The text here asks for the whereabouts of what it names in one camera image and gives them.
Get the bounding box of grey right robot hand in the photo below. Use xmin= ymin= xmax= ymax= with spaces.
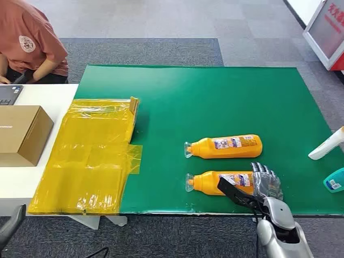
xmin=250 ymin=162 xmax=284 ymax=202

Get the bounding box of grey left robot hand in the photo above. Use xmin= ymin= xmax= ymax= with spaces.
xmin=0 ymin=204 xmax=26 ymax=250

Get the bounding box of orange bottle with label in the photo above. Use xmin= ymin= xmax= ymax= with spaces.
xmin=184 ymin=134 xmax=263 ymax=160
xmin=185 ymin=170 xmax=255 ymax=196

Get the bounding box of white plastic bottle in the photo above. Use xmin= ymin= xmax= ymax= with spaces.
xmin=308 ymin=126 xmax=344 ymax=161

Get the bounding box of teal plastic bottle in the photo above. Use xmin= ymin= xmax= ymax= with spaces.
xmin=323 ymin=167 xmax=344 ymax=194

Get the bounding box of brown cardboard box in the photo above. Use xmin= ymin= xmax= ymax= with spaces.
xmin=0 ymin=105 xmax=54 ymax=167

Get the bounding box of green table mat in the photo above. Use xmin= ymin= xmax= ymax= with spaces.
xmin=74 ymin=64 xmax=344 ymax=217

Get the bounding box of white table foot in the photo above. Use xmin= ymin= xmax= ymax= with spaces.
xmin=68 ymin=214 xmax=128 ymax=231

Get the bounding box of yellow plastic bag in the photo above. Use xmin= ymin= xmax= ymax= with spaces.
xmin=28 ymin=96 xmax=143 ymax=216

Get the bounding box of grey laptop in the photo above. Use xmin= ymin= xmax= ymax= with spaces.
xmin=0 ymin=84 xmax=23 ymax=106

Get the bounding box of white red display stand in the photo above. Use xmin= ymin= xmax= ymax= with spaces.
xmin=303 ymin=0 xmax=344 ymax=71

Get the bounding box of person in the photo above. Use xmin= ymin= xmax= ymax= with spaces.
xmin=0 ymin=0 xmax=69 ymax=85

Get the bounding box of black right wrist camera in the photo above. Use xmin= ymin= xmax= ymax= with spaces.
xmin=217 ymin=177 xmax=266 ymax=214

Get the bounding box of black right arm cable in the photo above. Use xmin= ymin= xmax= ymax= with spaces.
xmin=252 ymin=211 xmax=263 ymax=258

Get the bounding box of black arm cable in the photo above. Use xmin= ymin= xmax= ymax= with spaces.
xmin=252 ymin=211 xmax=263 ymax=258
xmin=85 ymin=247 xmax=109 ymax=258

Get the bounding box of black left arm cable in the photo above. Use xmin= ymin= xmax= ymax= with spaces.
xmin=85 ymin=247 xmax=109 ymax=258

